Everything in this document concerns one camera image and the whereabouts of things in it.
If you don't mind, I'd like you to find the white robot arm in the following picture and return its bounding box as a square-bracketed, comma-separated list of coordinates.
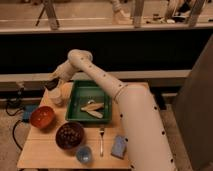
[46, 49, 176, 171]

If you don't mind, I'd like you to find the white paper cup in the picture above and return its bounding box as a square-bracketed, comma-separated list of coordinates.
[48, 88, 63, 106]

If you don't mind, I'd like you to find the green plastic tray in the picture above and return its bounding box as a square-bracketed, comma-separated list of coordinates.
[65, 80, 112, 124]

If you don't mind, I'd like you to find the blue box on floor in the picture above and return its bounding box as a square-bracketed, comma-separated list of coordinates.
[22, 104, 38, 123]

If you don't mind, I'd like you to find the red bowl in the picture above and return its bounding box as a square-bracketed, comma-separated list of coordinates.
[29, 106, 55, 129]

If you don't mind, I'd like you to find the upper yellow banana piece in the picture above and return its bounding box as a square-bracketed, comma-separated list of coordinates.
[81, 103, 104, 111]

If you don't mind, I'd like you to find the yellow banana piece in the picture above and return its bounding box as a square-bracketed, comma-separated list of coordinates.
[81, 103, 104, 111]
[86, 111, 103, 119]

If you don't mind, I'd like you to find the dark brown bowl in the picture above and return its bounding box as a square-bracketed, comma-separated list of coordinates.
[55, 122, 85, 150]

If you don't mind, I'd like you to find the lower yellow banana piece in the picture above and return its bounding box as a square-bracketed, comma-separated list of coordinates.
[86, 111, 103, 119]

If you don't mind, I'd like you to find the silver fork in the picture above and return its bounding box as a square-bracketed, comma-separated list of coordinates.
[99, 127, 105, 157]

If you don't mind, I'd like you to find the clear blue glass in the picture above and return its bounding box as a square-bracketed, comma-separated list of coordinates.
[76, 145, 92, 164]

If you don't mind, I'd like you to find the blue sponge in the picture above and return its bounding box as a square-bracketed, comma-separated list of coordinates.
[111, 135, 126, 159]

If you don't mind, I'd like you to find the grey panel at right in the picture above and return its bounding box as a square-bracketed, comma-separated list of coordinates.
[172, 34, 213, 171]

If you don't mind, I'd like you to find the black cable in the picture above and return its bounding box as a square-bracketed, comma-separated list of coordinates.
[4, 87, 26, 151]

